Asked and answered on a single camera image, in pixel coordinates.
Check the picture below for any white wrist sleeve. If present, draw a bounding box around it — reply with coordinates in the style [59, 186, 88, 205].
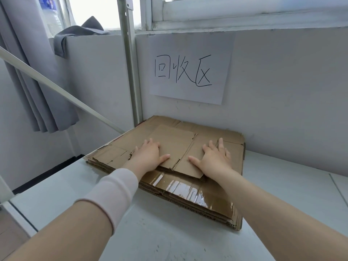
[75, 168, 140, 235]

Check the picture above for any white metal shelf rack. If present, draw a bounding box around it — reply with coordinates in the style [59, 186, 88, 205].
[0, 0, 348, 261]

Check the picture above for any person's right forearm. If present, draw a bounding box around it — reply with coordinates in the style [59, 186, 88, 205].
[216, 171, 348, 261]

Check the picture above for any grey curtain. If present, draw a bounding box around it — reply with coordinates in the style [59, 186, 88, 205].
[0, 0, 80, 133]

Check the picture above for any person's right hand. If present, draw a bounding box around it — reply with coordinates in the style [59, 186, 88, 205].
[188, 137, 243, 183]

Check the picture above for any person's left forearm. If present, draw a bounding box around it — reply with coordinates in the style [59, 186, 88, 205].
[0, 166, 141, 261]

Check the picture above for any torn-edge brown cardboard box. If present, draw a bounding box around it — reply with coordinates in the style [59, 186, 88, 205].
[146, 124, 235, 179]

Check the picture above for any plain brown cardboard box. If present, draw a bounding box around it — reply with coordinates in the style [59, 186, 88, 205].
[84, 115, 247, 214]

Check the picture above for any grey cloth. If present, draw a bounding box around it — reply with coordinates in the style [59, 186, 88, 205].
[53, 16, 111, 58]

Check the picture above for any person's left hand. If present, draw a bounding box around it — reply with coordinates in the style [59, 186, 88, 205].
[122, 138, 171, 183]

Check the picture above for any clear plastic water bottle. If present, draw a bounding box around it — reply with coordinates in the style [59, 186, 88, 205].
[38, 0, 64, 39]

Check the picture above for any white handwritten paper sign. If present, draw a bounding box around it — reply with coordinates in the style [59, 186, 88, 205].
[148, 31, 236, 105]

